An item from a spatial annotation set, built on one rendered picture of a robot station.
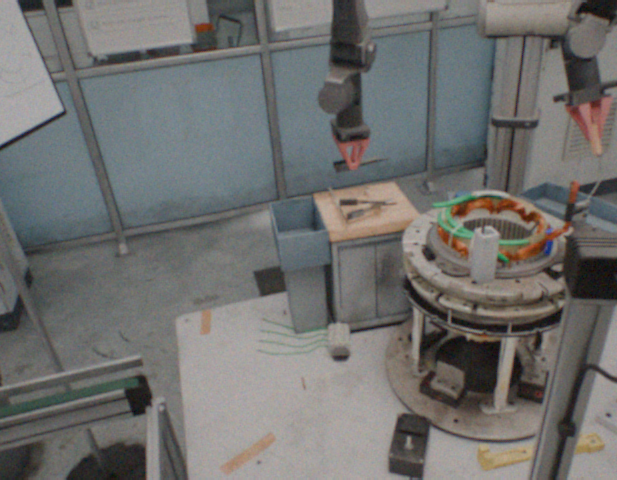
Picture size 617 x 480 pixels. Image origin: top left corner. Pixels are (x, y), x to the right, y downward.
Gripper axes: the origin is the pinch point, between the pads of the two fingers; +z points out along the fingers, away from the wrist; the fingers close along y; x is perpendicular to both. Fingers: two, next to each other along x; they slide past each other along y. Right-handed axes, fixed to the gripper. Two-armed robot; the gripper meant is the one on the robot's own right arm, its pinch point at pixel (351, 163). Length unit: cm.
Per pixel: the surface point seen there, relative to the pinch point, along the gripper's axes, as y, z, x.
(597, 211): 19, 12, 49
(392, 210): 8.0, 8.9, 6.6
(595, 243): 77, -24, -1
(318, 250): 11.6, 13.3, -11.1
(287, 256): 11.5, 13.5, -17.8
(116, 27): -185, -10, -67
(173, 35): -187, -3, -41
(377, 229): 13.1, 9.9, 1.6
